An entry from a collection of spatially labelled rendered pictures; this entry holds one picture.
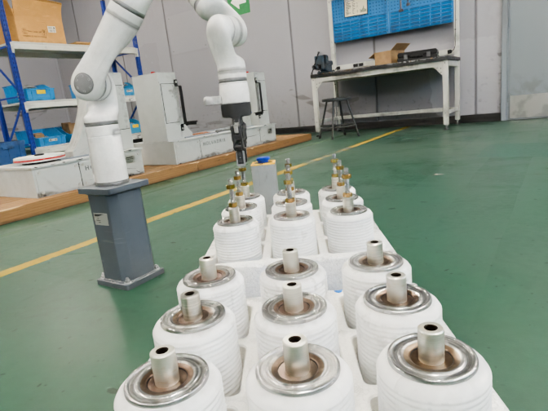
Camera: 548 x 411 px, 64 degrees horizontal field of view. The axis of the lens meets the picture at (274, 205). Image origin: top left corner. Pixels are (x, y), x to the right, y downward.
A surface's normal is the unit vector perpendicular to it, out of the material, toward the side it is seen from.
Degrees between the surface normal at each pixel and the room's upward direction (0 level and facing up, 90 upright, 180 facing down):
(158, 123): 90
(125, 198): 90
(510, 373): 0
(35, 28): 90
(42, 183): 90
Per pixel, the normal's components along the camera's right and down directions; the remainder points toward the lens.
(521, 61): -0.54, 0.25
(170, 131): 0.84, 0.04
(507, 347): -0.11, -0.97
